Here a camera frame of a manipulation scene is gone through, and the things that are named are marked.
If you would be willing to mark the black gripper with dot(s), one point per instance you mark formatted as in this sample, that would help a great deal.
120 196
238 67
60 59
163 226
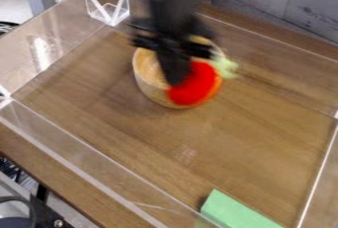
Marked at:
170 37

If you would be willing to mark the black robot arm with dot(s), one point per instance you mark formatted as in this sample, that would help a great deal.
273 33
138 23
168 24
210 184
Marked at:
164 8

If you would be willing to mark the green foam block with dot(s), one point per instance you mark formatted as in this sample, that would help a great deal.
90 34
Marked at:
231 214

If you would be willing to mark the black table bracket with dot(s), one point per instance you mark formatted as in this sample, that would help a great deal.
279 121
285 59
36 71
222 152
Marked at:
47 217

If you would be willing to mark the red plush fruit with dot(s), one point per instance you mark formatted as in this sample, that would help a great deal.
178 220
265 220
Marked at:
203 81

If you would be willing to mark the light wooden bowl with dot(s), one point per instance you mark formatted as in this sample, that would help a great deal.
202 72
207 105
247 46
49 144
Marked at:
150 77

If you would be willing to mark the clear acrylic enclosure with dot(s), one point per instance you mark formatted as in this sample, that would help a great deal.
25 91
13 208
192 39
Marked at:
136 164

